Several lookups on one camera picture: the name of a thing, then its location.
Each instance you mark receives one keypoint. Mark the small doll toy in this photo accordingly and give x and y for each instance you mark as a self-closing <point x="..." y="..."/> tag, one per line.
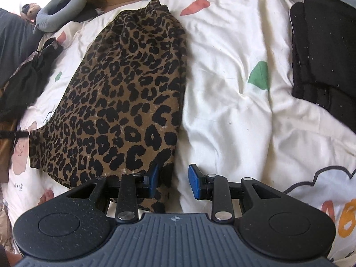
<point x="30" y="11"/>

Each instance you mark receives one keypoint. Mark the cream bear print blanket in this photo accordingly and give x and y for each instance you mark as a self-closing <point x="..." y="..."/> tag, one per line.
<point x="236" y="111"/>

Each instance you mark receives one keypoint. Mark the dark grey pillow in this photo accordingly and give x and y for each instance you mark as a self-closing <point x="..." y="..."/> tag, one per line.
<point x="14" y="44"/>

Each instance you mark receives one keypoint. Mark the leopard print skirt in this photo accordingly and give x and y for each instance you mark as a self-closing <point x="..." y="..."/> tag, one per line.
<point x="119" y="97"/>

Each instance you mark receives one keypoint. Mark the grey neck pillow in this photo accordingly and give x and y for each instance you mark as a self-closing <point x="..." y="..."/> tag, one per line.
<point x="61" y="11"/>

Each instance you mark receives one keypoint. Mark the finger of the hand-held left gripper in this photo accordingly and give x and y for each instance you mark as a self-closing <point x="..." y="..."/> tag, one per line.
<point x="14" y="135"/>

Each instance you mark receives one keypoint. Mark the black bag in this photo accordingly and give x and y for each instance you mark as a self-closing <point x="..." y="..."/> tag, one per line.
<point x="325" y="55"/>

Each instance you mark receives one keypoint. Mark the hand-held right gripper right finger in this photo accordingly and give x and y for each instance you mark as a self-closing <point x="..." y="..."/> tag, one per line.
<point x="196" y="182"/>

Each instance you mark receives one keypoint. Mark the brown garment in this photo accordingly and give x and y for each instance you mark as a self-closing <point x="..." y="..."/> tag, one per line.
<point x="7" y="155"/>

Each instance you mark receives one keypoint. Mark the black garment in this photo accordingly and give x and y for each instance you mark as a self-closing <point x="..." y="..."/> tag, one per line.
<point x="25" y="89"/>

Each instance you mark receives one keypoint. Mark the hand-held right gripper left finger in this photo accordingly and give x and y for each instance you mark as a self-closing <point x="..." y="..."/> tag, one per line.
<point x="153" y="180"/>

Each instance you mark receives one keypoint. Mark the small black cloth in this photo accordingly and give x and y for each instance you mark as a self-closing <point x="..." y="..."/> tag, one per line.
<point x="89" y="14"/>

